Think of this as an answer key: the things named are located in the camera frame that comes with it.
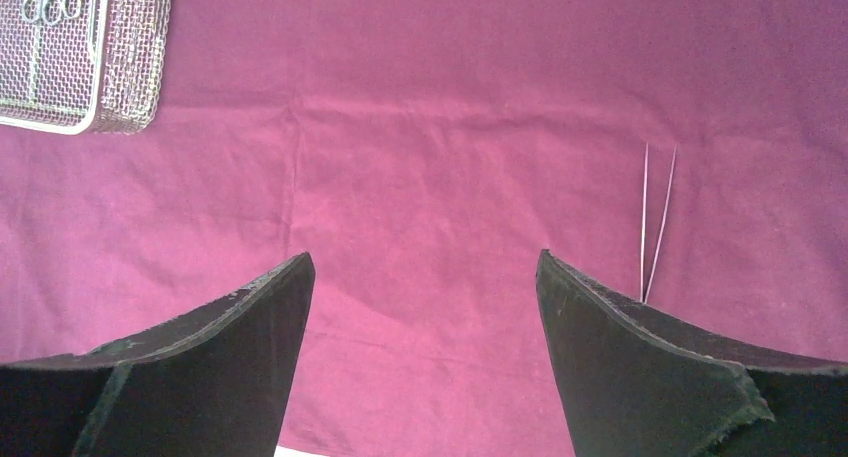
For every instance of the steel surgical scissors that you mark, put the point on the steel surgical scissors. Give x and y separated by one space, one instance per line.
54 12

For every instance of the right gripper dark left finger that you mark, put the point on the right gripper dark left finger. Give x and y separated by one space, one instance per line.
212 382

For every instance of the metal mesh instrument tray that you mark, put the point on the metal mesh instrument tray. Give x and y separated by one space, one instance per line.
99 74

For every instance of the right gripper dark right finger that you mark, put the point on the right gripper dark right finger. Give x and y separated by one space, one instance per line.
635 381

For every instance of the steel surgical tweezers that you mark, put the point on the steel surgical tweezers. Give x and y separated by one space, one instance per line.
648 268

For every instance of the magenta surgical wrap cloth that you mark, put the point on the magenta surgical wrap cloth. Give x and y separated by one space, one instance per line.
424 152

